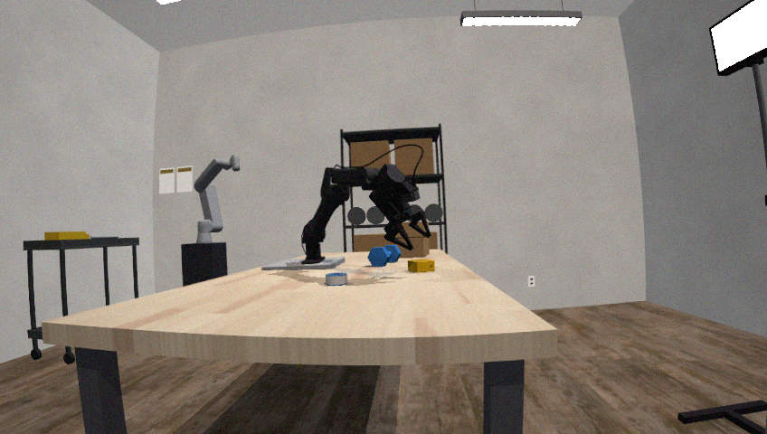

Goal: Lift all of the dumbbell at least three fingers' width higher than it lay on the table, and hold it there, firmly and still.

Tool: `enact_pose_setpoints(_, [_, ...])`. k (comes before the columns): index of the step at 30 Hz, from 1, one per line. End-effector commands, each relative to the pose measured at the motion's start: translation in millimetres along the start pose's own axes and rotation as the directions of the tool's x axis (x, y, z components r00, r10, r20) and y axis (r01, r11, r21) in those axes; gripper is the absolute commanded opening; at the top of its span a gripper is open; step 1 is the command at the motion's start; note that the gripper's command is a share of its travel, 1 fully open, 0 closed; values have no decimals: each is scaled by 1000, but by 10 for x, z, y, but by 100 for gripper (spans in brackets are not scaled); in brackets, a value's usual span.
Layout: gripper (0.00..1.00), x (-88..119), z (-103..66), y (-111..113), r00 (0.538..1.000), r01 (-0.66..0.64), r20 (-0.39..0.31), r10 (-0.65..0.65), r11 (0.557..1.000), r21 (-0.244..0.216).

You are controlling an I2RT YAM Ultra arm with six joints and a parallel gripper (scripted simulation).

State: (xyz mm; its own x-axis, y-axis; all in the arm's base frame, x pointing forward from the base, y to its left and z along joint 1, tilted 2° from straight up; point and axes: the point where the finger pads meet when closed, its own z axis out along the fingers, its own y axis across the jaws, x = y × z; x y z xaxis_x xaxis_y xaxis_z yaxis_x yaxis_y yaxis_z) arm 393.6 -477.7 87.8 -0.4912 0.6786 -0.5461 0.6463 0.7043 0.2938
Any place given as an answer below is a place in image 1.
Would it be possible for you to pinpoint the brown cardboard box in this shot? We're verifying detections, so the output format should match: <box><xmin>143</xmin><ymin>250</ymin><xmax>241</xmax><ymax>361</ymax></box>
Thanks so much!
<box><xmin>393</xmin><ymin>222</ymin><xmax>430</xmax><ymax>258</ymax></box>

